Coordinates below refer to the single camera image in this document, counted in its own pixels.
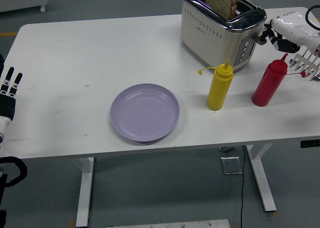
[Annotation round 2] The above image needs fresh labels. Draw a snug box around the black table control panel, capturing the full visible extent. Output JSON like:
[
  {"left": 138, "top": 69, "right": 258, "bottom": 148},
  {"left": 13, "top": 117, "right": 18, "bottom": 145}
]
[{"left": 300, "top": 139, "right": 320, "bottom": 148}]

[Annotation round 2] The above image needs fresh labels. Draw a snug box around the yellow squeeze bottle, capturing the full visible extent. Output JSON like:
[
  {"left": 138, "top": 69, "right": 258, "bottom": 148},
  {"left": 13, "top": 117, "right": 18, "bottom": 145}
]
[{"left": 197, "top": 59, "right": 235, "bottom": 111}]

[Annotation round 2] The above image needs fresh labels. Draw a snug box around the brown bread slice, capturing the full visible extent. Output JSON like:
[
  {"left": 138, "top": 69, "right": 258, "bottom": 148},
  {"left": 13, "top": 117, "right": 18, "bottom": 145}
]
[{"left": 205, "top": 0, "right": 239, "bottom": 20}]

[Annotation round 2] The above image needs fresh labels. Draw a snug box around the purple round plate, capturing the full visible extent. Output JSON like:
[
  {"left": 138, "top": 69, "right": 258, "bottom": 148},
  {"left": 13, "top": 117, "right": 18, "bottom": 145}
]
[{"left": 110, "top": 83, "right": 181, "bottom": 143}]

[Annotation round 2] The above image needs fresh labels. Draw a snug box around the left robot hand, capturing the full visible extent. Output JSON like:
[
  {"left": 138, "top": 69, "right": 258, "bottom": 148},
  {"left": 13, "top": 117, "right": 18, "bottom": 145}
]
[{"left": 0, "top": 67, "right": 23, "bottom": 140}]

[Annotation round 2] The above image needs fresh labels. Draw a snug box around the red squeeze bottle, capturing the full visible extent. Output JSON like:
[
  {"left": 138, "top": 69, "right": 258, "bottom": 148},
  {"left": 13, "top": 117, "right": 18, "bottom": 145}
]
[{"left": 251, "top": 53, "right": 306, "bottom": 107}]

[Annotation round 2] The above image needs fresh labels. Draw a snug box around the white table leg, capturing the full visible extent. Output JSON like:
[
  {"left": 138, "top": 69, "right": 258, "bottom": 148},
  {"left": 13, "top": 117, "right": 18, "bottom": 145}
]
[
  {"left": 75, "top": 157, "right": 96, "bottom": 227},
  {"left": 246, "top": 144, "right": 278, "bottom": 212}
]

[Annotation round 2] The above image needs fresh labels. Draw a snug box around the silver toast rack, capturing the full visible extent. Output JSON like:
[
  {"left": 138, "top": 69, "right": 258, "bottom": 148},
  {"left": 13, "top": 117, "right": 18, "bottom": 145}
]
[{"left": 289, "top": 47, "right": 320, "bottom": 82}]

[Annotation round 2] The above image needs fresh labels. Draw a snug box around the square metal floor plate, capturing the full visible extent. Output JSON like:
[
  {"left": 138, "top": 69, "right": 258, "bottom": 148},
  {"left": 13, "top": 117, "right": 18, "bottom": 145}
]
[{"left": 220, "top": 156, "right": 244, "bottom": 175}]

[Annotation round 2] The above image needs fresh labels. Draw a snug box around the cream and chrome toaster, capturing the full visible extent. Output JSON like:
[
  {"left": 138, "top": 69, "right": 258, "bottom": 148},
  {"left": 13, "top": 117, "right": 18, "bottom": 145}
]
[{"left": 180, "top": 0, "right": 268, "bottom": 73}]

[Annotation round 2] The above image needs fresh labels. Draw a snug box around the long metal floor plate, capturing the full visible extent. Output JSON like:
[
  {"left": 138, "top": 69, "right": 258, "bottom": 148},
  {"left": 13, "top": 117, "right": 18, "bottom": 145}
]
[{"left": 104, "top": 218, "right": 232, "bottom": 228}]

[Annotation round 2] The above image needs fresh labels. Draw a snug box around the black floor cable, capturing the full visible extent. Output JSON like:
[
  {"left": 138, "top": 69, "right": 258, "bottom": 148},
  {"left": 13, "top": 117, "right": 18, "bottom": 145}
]
[{"left": 238, "top": 145, "right": 247, "bottom": 228}]

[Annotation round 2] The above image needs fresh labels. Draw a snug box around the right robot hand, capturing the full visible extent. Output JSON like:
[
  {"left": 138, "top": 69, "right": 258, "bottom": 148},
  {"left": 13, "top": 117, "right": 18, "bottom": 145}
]
[{"left": 259, "top": 11, "right": 320, "bottom": 53}]

